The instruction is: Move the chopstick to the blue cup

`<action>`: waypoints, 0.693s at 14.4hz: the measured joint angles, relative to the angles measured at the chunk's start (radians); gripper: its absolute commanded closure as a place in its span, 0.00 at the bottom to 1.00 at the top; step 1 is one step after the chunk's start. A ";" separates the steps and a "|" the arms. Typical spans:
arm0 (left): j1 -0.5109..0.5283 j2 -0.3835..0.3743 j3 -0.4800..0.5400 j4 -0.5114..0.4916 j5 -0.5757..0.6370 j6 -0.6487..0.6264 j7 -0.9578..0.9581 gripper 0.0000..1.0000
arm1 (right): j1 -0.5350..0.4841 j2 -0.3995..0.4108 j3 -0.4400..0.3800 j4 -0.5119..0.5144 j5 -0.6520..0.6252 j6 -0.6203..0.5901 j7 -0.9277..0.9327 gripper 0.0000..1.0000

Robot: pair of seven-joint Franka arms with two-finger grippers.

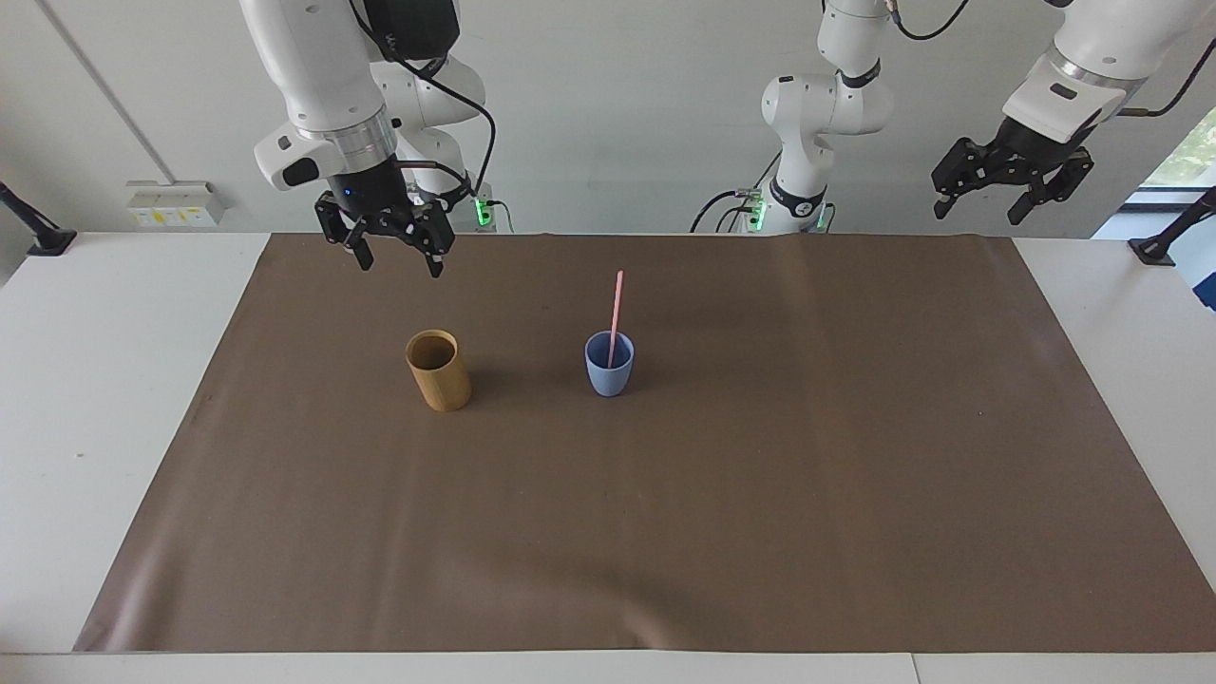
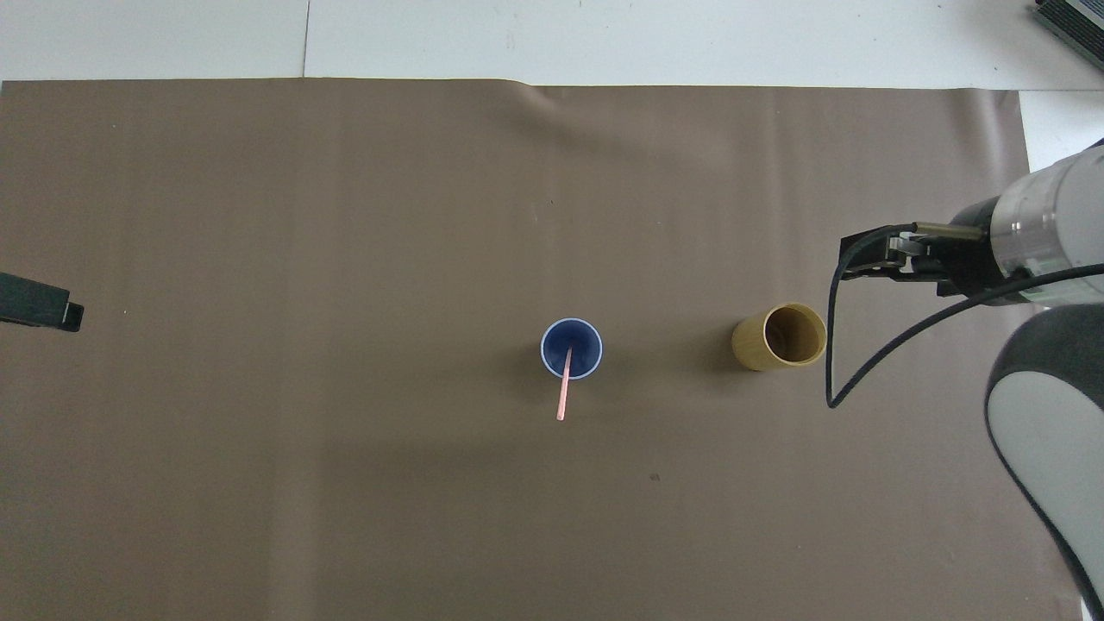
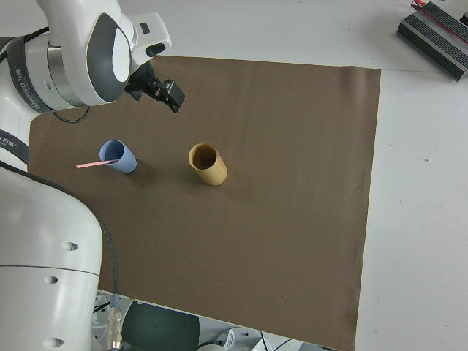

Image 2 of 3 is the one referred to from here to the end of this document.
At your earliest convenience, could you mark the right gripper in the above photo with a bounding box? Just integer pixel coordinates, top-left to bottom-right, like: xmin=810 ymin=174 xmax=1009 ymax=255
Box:
xmin=913 ymin=198 xmax=1008 ymax=299

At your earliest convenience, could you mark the yellow bamboo cup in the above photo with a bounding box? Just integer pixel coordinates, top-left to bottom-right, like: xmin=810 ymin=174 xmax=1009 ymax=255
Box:
xmin=731 ymin=303 xmax=828 ymax=373

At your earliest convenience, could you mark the blue cup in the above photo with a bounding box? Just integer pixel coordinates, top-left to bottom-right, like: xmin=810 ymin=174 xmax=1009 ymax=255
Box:
xmin=540 ymin=317 xmax=604 ymax=380

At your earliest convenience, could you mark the grey ribbed metal box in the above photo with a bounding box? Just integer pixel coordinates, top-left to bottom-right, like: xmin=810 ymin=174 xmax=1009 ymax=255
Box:
xmin=1033 ymin=0 xmax=1104 ymax=72

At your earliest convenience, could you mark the pink straw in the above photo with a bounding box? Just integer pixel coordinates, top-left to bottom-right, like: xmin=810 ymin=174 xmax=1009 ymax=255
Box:
xmin=556 ymin=347 xmax=575 ymax=423

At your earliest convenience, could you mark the black cable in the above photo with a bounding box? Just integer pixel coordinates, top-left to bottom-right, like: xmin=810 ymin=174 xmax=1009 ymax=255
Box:
xmin=825 ymin=221 xmax=1104 ymax=410

